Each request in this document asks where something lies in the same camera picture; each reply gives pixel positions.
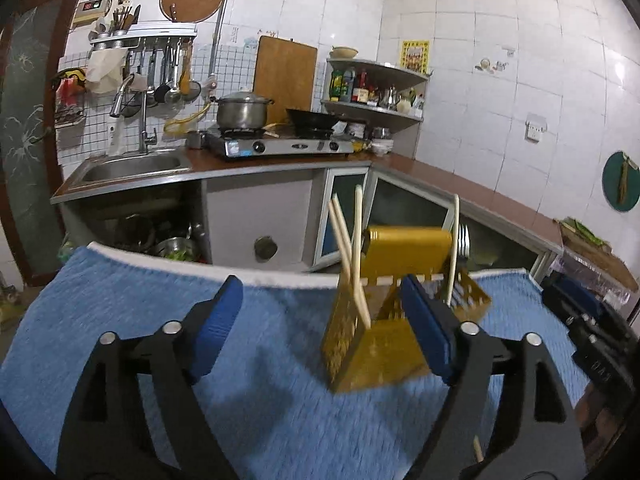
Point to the vertical metal pipe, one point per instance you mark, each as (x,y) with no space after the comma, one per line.
(220,25)

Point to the steel sink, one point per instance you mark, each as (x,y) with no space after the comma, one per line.
(130,167)

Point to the kitchen counter cabinet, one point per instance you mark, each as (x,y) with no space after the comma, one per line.
(260,210)

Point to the red hanging bag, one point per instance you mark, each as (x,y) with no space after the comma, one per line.
(70,87)

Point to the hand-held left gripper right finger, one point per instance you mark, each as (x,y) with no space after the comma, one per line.
(425,320)

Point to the wooden cutting board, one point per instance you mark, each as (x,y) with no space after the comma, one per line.
(285,75)

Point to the white hanging cloth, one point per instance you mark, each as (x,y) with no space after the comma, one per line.
(105,72)

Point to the steel teapot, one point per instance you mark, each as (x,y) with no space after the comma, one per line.
(390,97)

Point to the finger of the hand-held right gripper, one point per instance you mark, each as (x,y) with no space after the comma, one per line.
(577,292)

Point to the beige temperature controller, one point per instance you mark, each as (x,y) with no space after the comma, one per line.
(92,12)

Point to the round metal cabinet fitting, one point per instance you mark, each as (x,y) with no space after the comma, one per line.
(265,248)

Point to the small metal cup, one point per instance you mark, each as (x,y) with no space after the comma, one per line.
(195,140)

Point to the beige bowl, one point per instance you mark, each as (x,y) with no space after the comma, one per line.
(344,52)

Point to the red sauce bottle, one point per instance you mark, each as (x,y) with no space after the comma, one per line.
(361,91)

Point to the green vegetables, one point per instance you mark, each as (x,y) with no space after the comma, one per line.
(582,230)

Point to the yellow perforated utensil holder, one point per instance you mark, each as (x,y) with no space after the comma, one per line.
(380,355)

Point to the steel gas stove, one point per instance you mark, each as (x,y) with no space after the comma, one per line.
(290,147)

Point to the knife and utensil holder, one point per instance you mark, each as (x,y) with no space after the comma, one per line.
(125,20)

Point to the steel cooking pot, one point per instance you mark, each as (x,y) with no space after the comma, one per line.
(242,112)

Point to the steel basin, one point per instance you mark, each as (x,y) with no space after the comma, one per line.
(175,249)

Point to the steel faucet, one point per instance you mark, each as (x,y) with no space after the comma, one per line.
(145,135)

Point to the wall stickers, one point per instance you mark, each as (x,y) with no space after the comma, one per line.
(490,65)

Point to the yellow wall poster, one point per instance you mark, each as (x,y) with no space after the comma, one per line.
(414,55)

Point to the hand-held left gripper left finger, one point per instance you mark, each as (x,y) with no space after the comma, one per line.
(217,320)

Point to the green bottle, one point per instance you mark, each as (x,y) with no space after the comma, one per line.
(337,85)

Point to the green round wall board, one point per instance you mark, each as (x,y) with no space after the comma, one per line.
(612,180)

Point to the black hanging ladle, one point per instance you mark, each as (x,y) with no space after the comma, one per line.
(161,92)

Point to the metal wall rack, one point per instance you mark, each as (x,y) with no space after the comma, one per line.
(150,32)

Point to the plastic-covered cabinet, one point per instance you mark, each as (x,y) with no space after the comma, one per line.
(575,260)

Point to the blue textured blanket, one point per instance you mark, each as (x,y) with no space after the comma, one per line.
(280,410)

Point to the black wok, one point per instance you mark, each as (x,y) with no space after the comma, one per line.
(312,120)

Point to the white wall socket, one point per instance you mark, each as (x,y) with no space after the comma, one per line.
(535,128)

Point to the metal corner shelf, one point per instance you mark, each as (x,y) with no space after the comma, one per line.
(395,72)

